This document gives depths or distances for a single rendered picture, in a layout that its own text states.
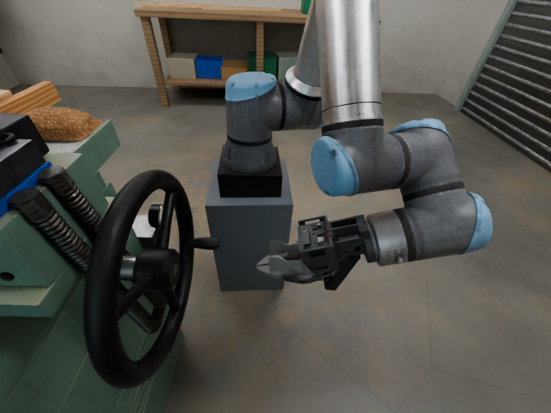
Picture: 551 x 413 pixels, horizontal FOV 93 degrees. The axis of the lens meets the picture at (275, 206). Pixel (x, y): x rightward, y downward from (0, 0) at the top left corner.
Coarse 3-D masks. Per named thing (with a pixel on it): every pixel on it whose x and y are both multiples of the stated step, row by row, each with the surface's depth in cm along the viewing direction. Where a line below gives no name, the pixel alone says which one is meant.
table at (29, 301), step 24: (48, 144) 45; (72, 144) 46; (96, 144) 50; (120, 144) 58; (96, 168) 50; (72, 264) 32; (0, 288) 29; (24, 288) 29; (48, 288) 29; (0, 312) 29; (24, 312) 28; (48, 312) 29
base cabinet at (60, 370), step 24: (72, 312) 45; (48, 336) 40; (72, 336) 45; (144, 336) 72; (48, 360) 40; (72, 360) 46; (168, 360) 91; (24, 384) 36; (48, 384) 41; (72, 384) 46; (96, 384) 52; (144, 384) 73; (168, 384) 92; (0, 408) 33; (24, 408) 37; (48, 408) 41; (72, 408) 46; (96, 408) 52; (120, 408) 61; (144, 408) 73
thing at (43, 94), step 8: (32, 88) 54; (40, 88) 55; (48, 88) 57; (16, 96) 51; (24, 96) 51; (32, 96) 53; (40, 96) 55; (48, 96) 57; (56, 96) 59; (0, 104) 48; (8, 104) 48; (16, 104) 50; (24, 104) 51; (32, 104) 53; (40, 104) 55; (48, 104) 57; (0, 112) 47; (8, 112) 48; (16, 112) 50; (24, 112) 51
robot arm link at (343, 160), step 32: (320, 0) 35; (352, 0) 33; (320, 32) 36; (352, 32) 34; (320, 64) 38; (352, 64) 34; (352, 96) 35; (352, 128) 35; (320, 160) 39; (352, 160) 35; (384, 160) 37; (352, 192) 38
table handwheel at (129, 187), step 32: (128, 192) 29; (128, 224) 27; (160, 224) 40; (192, 224) 50; (96, 256) 24; (128, 256) 38; (160, 256) 36; (192, 256) 51; (96, 288) 24; (160, 288) 36; (96, 320) 24; (96, 352) 25; (160, 352) 38; (128, 384) 29
